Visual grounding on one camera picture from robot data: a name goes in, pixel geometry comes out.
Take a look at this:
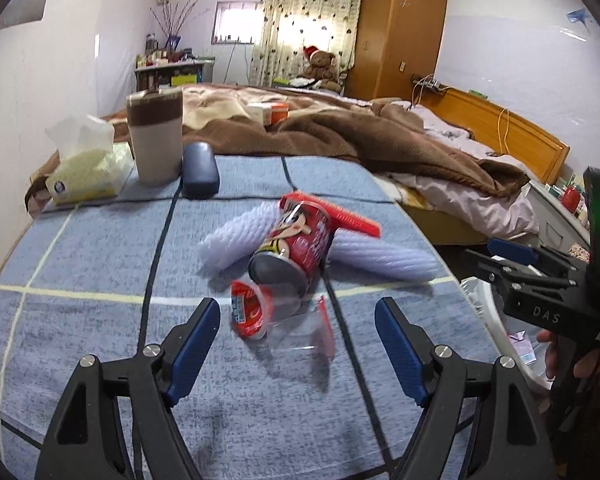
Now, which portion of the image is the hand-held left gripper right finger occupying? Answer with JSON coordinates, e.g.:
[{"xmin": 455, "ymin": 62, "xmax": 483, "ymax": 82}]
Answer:
[{"xmin": 375, "ymin": 297, "xmax": 555, "ymax": 480}]

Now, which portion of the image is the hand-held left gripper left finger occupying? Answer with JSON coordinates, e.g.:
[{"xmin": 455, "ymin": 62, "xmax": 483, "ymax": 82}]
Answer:
[{"xmin": 34, "ymin": 297, "xmax": 221, "ymax": 480}]

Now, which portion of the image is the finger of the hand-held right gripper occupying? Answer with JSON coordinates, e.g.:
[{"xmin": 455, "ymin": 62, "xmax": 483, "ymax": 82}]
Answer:
[
  {"xmin": 460, "ymin": 248, "xmax": 570, "ymax": 293},
  {"xmin": 487, "ymin": 238, "xmax": 590, "ymax": 276}
]

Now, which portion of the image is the white round trash bin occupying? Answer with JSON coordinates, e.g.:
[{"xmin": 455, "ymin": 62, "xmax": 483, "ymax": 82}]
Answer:
[{"xmin": 458, "ymin": 276, "xmax": 555, "ymax": 396}]

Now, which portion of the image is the small purple carton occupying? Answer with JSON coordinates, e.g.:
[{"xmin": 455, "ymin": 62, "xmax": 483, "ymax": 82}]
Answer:
[{"xmin": 510, "ymin": 332, "xmax": 538, "ymax": 363}]

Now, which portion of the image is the clear cup with red lid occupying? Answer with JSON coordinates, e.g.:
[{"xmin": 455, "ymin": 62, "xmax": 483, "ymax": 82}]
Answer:
[{"xmin": 230, "ymin": 280, "xmax": 335, "ymax": 361}]

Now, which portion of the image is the red drink can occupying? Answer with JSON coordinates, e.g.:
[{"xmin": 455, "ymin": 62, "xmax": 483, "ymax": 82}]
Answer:
[{"xmin": 248, "ymin": 199, "xmax": 333, "ymax": 297}]

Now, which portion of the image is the long red carton box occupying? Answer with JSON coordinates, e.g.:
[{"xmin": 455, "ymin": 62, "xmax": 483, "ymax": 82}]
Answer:
[{"xmin": 280, "ymin": 191, "xmax": 382, "ymax": 238}]

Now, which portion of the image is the person's right hand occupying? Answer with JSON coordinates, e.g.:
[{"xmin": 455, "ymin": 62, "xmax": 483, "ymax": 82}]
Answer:
[{"xmin": 536, "ymin": 329, "xmax": 600, "ymax": 383}]

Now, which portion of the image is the grey drawer cabinet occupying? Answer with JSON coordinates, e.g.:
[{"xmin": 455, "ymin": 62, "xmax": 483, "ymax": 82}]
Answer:
[{"xmin": 522, "ymin": 180, "xmax": 593, "ymax": 251}]

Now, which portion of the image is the pale pink quilt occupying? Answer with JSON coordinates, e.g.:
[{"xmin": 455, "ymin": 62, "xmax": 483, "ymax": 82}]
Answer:
[{"xmin": 380, "ymin": 100, "xmax": 540, "ymax": 248}]

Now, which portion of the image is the red jar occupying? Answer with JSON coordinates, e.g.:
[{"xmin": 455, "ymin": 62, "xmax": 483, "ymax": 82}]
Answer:
[{"xmin": 560, "ymin": 185, "xmax": 583, "ymax": 213}]

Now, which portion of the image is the wooden bed headboard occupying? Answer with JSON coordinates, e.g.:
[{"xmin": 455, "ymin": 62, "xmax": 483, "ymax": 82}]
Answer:
[{"xmin": 420, "ymin": 85, "xmax": 570, "ymax": 186}]

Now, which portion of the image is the blue checked tablecloth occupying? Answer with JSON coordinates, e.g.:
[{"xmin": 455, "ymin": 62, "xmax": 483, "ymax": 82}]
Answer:
[{"xmin": 0, "ymin": 152, "xmax": 510, "ymax": 480}]

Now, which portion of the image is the dark blue glasses case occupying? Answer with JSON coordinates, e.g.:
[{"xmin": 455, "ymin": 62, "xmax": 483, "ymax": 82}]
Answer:
[{"xmin": 182, "ymin": 141, "xmax": 221, "ymax": 199}]

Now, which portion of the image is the brown fleece blanket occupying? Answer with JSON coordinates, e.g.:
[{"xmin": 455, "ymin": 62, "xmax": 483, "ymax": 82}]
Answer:
[{"xmin": 100, "ymin": 82, "xmax": 533, "ymax": 198}]

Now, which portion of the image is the brown and white tumbler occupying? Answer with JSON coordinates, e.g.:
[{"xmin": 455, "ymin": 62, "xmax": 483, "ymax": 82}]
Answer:
[{"xmin": 126, "ymin": 89, "xmax": 185, "ymax": 186}]

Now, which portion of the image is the green tissue pack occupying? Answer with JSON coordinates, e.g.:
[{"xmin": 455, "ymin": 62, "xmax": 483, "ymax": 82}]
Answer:
[{"xmin": 44, "ymin": 114, "xmax": 133, "ymax": 206}]

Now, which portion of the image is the wooden wardrobe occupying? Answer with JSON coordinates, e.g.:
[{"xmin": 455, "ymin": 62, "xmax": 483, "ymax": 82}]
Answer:
[{"xmin": 342, "ymin": 0, "xmax": 449, "ymax": 103}]

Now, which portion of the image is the orange and white box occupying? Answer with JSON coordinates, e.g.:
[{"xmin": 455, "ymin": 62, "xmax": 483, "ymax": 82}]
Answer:
[{"xmin": 247, "ymin": 101, "xmax": 291, "ymax": 126}]

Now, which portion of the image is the brown teddy bear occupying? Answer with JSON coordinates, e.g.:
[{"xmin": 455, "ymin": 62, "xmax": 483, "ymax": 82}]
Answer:
[{"xmin": 300, "ymin": 46, "xmax": 343, "ymax": 93}]

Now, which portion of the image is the cluttered side desk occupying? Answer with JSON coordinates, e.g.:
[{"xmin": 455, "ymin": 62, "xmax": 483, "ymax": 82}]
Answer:
[{"xmin": 134, "ymin": 57, "xmax": 215, "ymax": 92}]

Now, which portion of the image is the patterned curtain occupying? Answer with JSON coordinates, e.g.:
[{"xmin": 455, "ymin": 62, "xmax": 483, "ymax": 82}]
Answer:
[{"xmin": 250, "ymin": 0, "xmax": 365, "ymax": 88}]

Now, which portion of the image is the vase with dry branches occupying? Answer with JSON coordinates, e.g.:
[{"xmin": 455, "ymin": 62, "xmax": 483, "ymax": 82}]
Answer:
[{"xmin": 150, "ymin": 0, "xmax": 203, "ymax": 53}]

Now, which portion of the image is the small window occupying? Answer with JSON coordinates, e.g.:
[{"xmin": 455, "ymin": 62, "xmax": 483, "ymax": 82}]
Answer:
[{"xmin": 214, "ymin": 1, "xmax": 263, "ymax": 43}]

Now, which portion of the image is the blue wall sticker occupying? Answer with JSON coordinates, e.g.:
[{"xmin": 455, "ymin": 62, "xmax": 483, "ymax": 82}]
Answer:
[{"xmin": 566, "ymin": 7, "xmax": 598, "ymax": 28}]

